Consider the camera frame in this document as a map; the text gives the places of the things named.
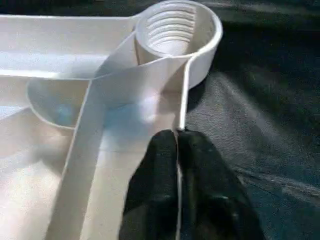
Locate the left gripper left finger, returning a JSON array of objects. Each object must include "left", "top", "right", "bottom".
[{"left": 121, "top": 129, "right": 181, "bottom": 240}]

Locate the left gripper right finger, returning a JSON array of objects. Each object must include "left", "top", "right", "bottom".
[{"left": 178, "top": 128, "right": 261, "bottom": 240}]

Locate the white plastic table top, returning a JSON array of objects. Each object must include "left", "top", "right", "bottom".
[{"left": 0, "top": 0, "right": 224, "bottom": 240}]

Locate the black mat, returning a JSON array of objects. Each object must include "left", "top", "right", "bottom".
[{"left": 0, "top": 0, "right": 320, "bottom": 240}]

